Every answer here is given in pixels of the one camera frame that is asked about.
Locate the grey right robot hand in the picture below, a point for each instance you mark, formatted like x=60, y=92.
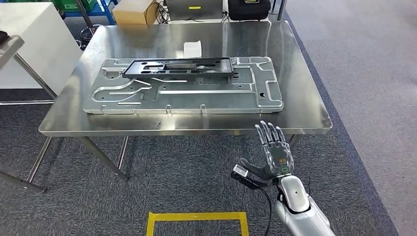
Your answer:
x=280, y=159

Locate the black plastic plate frame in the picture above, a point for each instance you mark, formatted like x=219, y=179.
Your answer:
x=133, y=71

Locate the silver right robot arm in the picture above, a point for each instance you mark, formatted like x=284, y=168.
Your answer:
x=296, y=195

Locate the stainless steel workbench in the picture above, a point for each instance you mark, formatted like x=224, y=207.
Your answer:
x=293, y=65

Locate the large machined aluminium plate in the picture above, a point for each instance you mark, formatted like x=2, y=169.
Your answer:
x=211, y=101

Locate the white paper slip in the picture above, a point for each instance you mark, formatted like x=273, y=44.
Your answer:
x=192, y=49

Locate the steel pole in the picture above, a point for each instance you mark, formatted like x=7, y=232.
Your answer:
x=282, y=9

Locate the black carry case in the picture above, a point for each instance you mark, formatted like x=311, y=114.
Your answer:
x=249, y=9

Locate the grey box with yellow label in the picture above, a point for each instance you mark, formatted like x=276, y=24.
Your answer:
x=195, y=13

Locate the cardboard box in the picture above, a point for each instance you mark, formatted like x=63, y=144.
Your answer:
x=133, y=13

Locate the blue metal rack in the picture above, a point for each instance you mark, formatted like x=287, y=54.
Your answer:
x=109, y=13

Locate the black stanchion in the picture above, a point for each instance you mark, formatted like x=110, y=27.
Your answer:
x=87, y=35

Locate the green plastic crate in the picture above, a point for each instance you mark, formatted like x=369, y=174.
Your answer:
x=71, y=5

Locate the white cabinet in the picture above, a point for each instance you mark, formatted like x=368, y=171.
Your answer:
x=42, y=49

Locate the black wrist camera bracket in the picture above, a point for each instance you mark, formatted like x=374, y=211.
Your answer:
x=254, y=184

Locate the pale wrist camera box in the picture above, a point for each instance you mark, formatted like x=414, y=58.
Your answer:
x=240, y=170

